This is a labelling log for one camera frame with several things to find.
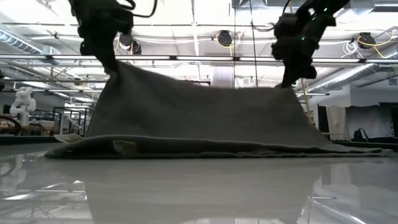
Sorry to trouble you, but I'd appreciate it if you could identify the grey round air duct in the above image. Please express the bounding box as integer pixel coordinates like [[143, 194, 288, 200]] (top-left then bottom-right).
[[306, 63, 398, 93]]

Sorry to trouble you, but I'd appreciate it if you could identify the grey waffle-weave towel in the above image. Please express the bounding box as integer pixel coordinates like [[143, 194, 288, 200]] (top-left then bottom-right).
[[44, 60, 393, 160]]

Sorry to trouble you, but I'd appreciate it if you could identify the yellow hanging cable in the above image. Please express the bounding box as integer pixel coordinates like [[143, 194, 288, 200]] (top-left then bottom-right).
[[299, 77, 315, 127]]

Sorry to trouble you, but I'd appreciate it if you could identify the black backpack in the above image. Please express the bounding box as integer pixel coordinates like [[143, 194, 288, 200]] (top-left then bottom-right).
[[353, 127, 370, 142]]

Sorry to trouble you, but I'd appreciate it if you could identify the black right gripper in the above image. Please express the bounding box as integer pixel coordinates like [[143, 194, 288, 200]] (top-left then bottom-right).
[[271, 13, 338, 90]]

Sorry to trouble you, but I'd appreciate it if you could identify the grey ventilation duct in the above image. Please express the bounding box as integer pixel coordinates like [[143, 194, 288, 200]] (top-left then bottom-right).
[[0, 29, 43, 54]]

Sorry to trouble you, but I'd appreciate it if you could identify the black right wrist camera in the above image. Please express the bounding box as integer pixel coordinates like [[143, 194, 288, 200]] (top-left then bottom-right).
[[272, 14, 300, 40]]

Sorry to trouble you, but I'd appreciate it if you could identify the black metal frame rack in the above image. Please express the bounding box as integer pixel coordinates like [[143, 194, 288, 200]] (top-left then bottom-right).
[[52, 106, 94, 137]]

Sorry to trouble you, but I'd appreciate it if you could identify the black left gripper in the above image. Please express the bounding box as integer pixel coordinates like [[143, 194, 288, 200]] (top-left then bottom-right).
[[76, 9, 135, 75]]

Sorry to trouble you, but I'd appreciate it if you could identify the black ceiling cord reel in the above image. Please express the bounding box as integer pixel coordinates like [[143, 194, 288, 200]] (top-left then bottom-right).
[[119, 33, 142, 55], [216, 30, 233, 48], [357, 32, 377, 50]]

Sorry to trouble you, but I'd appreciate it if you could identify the grey hanging cloth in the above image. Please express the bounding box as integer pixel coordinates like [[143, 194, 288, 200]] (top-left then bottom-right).
[[345, 105, 393, 139]]

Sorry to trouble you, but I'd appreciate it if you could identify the white hanging cloth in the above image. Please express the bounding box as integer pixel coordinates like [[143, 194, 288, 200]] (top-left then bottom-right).
[[325, 105, 346, 141]]

